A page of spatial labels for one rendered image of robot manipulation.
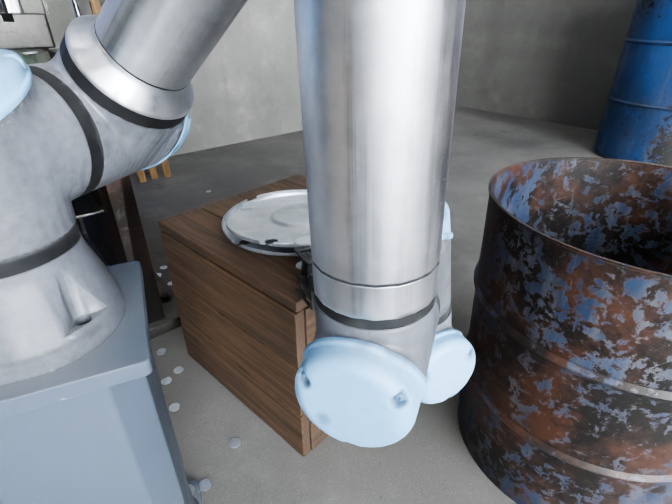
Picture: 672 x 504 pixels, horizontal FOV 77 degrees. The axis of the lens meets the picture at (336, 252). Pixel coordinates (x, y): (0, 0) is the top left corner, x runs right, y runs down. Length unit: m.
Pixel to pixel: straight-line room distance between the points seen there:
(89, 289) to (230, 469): 0.52
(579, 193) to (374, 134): 0.76
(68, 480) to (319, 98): 0.43
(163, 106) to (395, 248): 0.29
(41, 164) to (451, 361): 0.37
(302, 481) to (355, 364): 0.62
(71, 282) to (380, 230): 0.29
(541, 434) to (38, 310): 0.63
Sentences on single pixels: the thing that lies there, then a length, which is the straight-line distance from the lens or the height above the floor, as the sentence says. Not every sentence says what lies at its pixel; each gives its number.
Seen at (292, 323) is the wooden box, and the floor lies 0.31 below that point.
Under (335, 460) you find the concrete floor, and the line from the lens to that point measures 0.86.
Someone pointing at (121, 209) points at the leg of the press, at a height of 0.34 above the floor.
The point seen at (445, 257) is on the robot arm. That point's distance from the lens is 0.37.
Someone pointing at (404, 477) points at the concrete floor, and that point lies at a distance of 0.85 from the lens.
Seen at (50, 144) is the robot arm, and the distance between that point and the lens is 0.40.
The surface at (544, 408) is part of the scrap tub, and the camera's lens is 0.69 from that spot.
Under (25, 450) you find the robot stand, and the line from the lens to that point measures 0.48.
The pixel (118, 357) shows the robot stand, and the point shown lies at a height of 0.45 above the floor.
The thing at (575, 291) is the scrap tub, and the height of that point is 0.43.
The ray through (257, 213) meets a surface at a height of 0.37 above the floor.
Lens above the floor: 0.71
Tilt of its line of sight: 30 degrees down
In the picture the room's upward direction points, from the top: straight up
